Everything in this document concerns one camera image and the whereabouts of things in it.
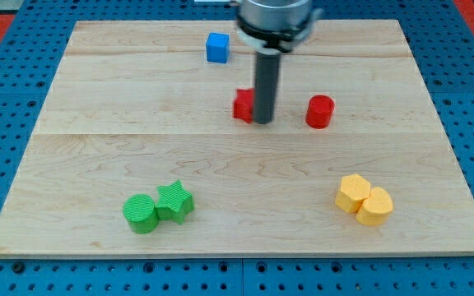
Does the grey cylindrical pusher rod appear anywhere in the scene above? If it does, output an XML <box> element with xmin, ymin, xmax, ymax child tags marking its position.
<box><xmin>253</xmin><ymin>52</ymin><xmax>281</xmax><ymax>124</ymax></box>

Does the red star block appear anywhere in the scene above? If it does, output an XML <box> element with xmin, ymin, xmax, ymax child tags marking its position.
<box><xmin>232</xmin><ymin>88</ymin><xmax>254</xmax><ymax>123</ymax></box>

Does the green star block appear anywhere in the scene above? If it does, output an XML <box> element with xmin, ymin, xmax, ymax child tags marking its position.
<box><xmin>156</xmin><ymin>180</ymin><xmax>194</xmax><ymax>224</ymax></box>

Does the blue cube block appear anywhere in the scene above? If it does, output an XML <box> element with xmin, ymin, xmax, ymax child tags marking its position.
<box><xmin>205</xmin><ymin>32</ymin><xmax>230</xmax><ymax>63</ymax></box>

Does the red cylinder block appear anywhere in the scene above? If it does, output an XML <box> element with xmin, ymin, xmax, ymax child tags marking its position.
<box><xmin>305</xmin><ymin>95</ymin><xmax>335</xmax><ymax>129</ymax></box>

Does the yellow hexagon block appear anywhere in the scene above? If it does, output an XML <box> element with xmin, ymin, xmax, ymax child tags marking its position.
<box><xmin>335</xmin><ymin>173</ymin><xmax>371</xmax><ymax>213</ymax></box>

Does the light wooden board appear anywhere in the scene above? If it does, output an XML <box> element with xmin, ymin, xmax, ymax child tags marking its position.
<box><xmin>0</xmin><ymin>20</ymin><xmax>474</xmax><ymax>260</ymax></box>

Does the yellow heart block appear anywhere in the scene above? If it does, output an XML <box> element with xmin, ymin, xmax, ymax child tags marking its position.
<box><xmin>355</xmin><ymin>187</ymin><xmax>394</xmax><ymax>226</ymax></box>

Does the green cylinder block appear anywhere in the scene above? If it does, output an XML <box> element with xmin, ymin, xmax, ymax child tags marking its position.
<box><xmin>123</xmin><ymin>194</ymin><xmax>159</xmax><ymax>234</ymax></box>

